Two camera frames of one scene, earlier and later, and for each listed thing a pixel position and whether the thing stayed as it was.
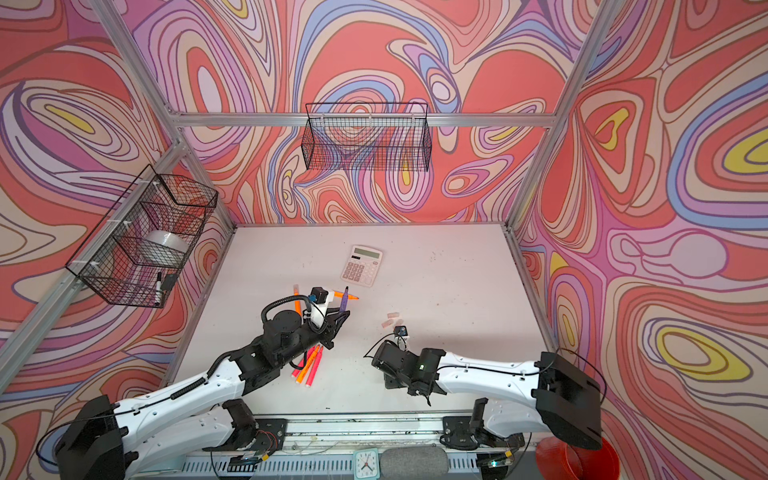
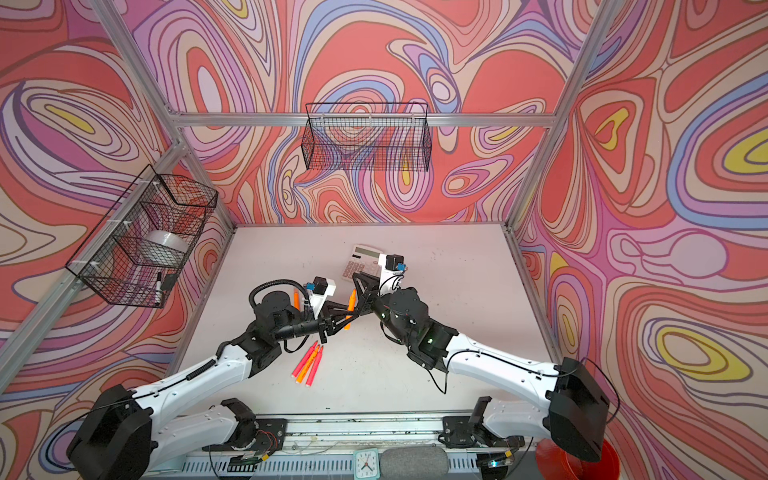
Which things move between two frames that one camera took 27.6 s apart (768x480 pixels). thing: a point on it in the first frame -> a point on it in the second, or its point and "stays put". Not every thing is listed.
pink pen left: x=301 y=363 stays put
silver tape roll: x=163 y=247 stays put
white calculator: x=361 y=265 stays put
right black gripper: x=383 y=359 -> x=372 y=297
